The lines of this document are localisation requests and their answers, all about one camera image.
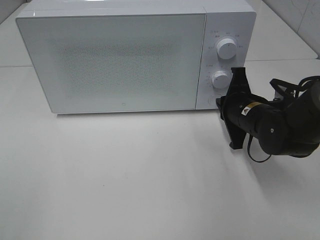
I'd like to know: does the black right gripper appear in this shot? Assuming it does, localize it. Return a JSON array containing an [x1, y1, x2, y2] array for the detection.
[[215, 67, 272, 150]]

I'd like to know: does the white microwave oven body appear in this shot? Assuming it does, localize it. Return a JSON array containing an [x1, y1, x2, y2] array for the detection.
[[15, 0, 256, 111]]

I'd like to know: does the white microwave door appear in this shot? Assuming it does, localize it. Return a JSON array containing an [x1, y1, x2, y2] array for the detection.
[[16, 14, 206, 114]]

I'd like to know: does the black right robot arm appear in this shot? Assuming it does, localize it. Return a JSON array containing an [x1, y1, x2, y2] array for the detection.
[[216, 67, 320, 158]]

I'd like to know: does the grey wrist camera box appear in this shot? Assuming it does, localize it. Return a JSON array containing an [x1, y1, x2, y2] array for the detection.
[[273, 85, 287, 100]]

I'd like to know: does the upper white power knob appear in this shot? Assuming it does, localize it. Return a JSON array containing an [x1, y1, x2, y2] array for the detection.
[[216, 37, 237, 60]]

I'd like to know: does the white timer knob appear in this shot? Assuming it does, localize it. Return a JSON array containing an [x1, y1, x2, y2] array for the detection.
[[211, 70, 231, 89]]

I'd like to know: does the round white door button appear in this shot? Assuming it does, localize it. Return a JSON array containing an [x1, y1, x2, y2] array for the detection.
[[208, 94, 222, 109]]

